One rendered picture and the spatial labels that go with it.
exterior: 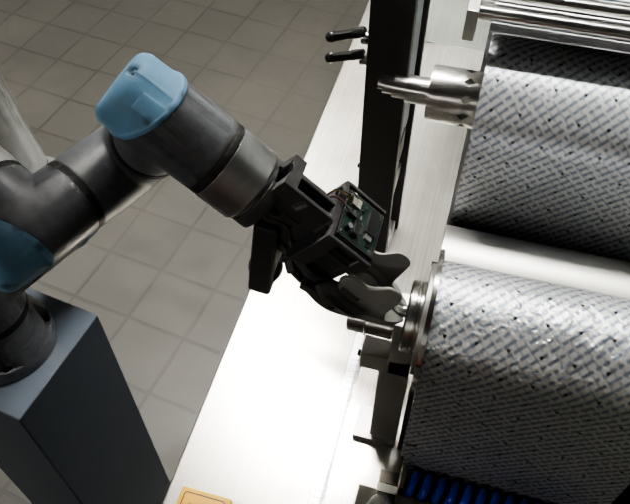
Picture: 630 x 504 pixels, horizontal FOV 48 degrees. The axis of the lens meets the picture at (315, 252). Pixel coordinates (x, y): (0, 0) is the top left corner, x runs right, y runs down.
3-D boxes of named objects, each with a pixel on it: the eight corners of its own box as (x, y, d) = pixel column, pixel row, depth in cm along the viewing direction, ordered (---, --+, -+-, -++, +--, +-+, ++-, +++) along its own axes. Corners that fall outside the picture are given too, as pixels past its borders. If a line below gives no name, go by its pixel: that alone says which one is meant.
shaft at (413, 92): (380, 86, 84) (382, 63, 82) (430, 94, 83) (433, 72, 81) (374, 102, 82) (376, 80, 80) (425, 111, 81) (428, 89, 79)
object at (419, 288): (396, 358, 69) (401, 342, 76) (416, 363, 69) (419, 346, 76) (412, 284, 68) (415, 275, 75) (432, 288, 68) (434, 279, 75)
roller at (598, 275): (436, 265, 93) (450, 203, 84) (638, 308, 89) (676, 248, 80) (420, 341, 86) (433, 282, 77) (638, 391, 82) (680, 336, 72)
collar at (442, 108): (430, 97, 86) (437, 52, 81) (480, 105, 85) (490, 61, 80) (421, 131, 82) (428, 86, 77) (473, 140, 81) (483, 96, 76)
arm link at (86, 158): (36, 174, 70) (62, 145, 61) (120, 115, 76) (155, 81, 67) (88, 236, 72) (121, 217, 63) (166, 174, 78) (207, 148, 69)
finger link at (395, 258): (437, 295, 72) (372, 248, 68) (396, 311, 76) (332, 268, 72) (441, 270, 74) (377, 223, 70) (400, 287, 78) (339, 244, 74)
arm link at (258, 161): (182, 206, 64) (214, 146, 69) (222, 234, 66) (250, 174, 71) (227, 171, 59) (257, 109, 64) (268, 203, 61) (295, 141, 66)
